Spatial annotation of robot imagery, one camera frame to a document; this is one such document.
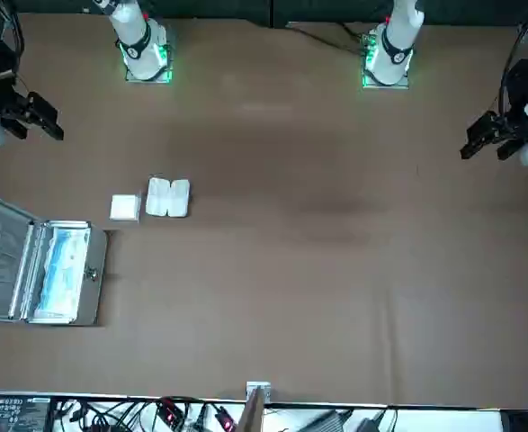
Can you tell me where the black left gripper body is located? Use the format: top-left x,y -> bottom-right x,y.
492,58 -> 528,146

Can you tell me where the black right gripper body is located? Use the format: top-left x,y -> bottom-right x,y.
0,42 -> 33,130

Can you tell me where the white bandage packet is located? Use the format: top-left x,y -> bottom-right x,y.
109,193 -> 143,222

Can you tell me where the white plastic medicine box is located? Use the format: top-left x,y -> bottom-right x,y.
145,176 -> 192,218

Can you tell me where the aluminium medical kit case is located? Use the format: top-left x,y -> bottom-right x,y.
0,197 -> 111,328

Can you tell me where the blue white packet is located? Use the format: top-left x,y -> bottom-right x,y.
35,224 -> 90,319

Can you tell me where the black labelled power adapter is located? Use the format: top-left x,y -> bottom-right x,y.
0,395 -> 52,432

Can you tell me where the black dongle with red light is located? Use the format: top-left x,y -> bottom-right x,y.
155,398 -> 189,428
212,406 -> 238,432

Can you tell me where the grey power adapter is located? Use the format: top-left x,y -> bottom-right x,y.
297,408 -> 355,432

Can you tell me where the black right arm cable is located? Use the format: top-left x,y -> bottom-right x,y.
0,0 -> 25,91

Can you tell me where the black left base cable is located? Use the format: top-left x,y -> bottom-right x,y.
285,21 -> 369,54

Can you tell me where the aluminium post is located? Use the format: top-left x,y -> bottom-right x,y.
238,381 -> 273,432

